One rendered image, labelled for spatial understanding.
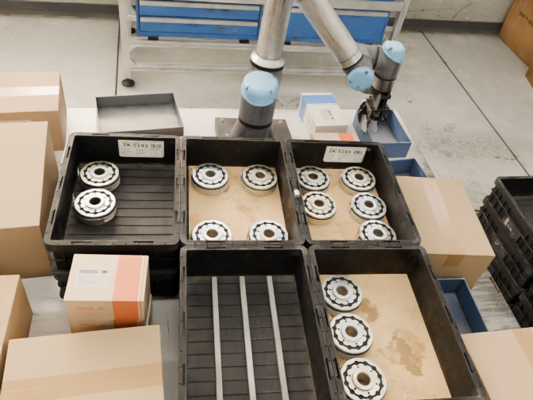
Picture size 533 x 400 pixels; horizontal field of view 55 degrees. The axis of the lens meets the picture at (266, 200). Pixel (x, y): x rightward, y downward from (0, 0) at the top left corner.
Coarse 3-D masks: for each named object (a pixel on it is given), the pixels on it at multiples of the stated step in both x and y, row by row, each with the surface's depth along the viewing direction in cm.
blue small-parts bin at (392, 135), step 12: (384, 120) 200; (396, 120) 195; (360, 132) 192; (372, 132) 197; (384, 132) 198; (396, 132) 195; (384, 144) 182; (396, 144) 184; (408, 144) 185; (396, 156) 188
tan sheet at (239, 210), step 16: (192, 192) 144; (224, 192) 146; (240, 192) 147; (192, 208) 140; (208, 208) 141; (224, 208) 142; (240, 208) 142; (256, 208) 143; (272, 208) 144; (192, 224) 136; (240, 224) 138
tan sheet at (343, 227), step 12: (336, 180) 156; (336, 192) 152; (372, 192) 154; (336, 204) 148; (348, 204) 149; (336, 216) 145; (348, 216) 146; (312, 228) 141; (324, 228) 141; (336, 228) 142; (348, 228) 142
